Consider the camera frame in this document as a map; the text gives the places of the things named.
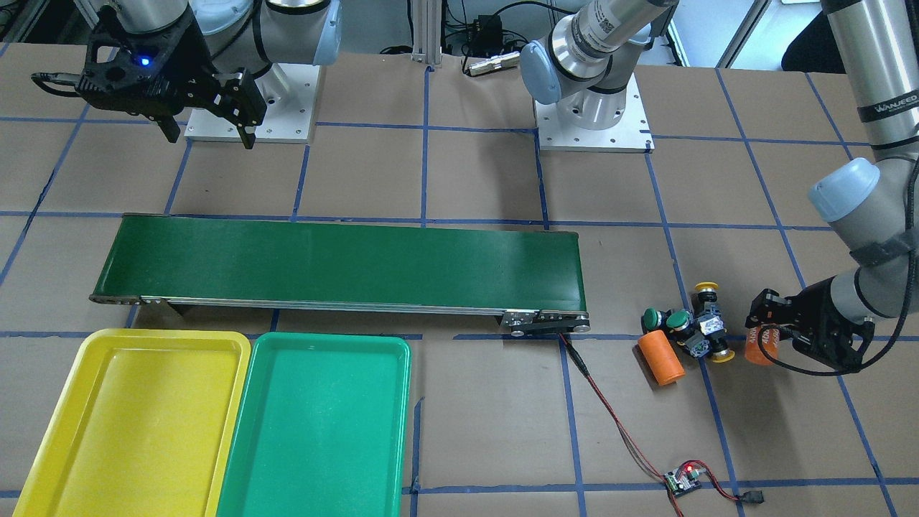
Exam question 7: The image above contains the orange cylinder labelled 4680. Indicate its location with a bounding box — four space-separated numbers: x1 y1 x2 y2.
744 326 780 366

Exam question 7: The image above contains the yellow push button lower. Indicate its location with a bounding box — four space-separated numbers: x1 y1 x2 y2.
686 331 735 363

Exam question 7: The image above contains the green conveyor belt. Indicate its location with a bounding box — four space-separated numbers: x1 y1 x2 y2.
90 215 591 336

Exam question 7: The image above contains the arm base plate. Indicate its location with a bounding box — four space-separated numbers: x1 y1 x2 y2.
533 75 656 154
185 63 321 144

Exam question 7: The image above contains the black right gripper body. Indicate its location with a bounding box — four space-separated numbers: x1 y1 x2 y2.
75 6 238 130

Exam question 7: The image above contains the green plastic tray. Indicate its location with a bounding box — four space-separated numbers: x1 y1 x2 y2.
217 332 411 516

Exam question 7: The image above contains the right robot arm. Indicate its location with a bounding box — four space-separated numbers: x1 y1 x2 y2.
67 1 342 149

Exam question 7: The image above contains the green push button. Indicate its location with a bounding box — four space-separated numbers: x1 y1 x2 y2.
664 309 696 341
640 307 673 333

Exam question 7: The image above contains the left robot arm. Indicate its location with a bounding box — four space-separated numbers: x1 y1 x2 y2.
520 1 917 377

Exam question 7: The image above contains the aluminium frame post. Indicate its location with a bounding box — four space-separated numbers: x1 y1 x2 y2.
409 1 444 68

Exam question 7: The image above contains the yellow push button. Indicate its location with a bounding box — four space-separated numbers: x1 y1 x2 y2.
686 331 735 363
692 281 722 317

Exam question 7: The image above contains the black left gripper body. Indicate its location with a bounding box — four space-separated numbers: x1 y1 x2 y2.
767 281 875 374

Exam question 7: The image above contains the red black power cable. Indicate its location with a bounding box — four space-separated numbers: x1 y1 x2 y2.
559 335 764 503

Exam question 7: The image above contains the yellow push button upper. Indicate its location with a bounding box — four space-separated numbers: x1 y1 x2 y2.
692 281 722 317

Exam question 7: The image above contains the small controller circuit board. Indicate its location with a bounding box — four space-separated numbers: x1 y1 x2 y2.
663 465 705 498

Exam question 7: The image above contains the plain orange cylinder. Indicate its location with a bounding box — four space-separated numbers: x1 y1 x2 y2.
637 330 686 386

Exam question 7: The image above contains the yellow plastic tray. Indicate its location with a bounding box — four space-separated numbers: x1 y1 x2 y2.
14 328 251 516

